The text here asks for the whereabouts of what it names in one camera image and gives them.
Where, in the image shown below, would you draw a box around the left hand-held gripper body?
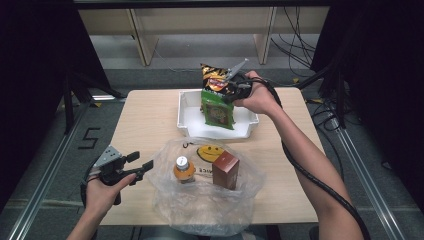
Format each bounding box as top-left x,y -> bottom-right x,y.
92,144 -> 128,206

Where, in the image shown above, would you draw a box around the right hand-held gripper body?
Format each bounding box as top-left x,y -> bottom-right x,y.
222,57 -> 255,104

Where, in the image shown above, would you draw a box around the green snack packet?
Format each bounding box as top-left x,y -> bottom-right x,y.
200,88 -> 236,131

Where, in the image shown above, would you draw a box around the black yellow chips bag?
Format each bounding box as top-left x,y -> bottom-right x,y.
199,62 -> 240,113

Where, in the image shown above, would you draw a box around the white plastic bin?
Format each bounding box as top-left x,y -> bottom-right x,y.
176,88 -> 261,141

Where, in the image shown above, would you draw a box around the brown box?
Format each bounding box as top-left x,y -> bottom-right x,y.
211,150 -> 241,191

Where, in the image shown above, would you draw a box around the clear plastic bag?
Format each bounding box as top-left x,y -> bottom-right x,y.
146,136 -> 267,238

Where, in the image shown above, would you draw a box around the person's right hand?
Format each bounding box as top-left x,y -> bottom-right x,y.
233,70 -> 285,116

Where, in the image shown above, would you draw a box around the person's left hand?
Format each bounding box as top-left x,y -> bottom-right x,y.
84,172 -> 137,218

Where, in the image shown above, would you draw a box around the orange juice bottle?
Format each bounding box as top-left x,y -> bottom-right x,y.
172,155 -> 197,185

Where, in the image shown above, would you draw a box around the black metal stand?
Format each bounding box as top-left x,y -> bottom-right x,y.
60,70 -> 127,135
295,62 -> 348,130

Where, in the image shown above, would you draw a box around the light wooden desk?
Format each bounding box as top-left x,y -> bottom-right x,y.
77,5 -> 332,67

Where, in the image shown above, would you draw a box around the black curtain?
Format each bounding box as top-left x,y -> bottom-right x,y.
309,0 -> 424,218
0,0 -> 113,214

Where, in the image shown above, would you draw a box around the left hand-held gripper cable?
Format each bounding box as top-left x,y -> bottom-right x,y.
79,159 -> 102,208

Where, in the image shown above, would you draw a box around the hand-held gripper cable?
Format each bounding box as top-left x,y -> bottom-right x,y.
79,159 -> 102,208
233,75 -> 372,240

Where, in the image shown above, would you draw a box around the metal floor rail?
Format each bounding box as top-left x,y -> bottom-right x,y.
5,99 -> 92,240
334,127 -> 408,240

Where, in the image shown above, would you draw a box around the black floor cables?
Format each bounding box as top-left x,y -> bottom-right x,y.
269,5 -> 346,133

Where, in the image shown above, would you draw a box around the right hand-held gripper cable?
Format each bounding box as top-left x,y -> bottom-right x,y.
233,75 -> 372,240

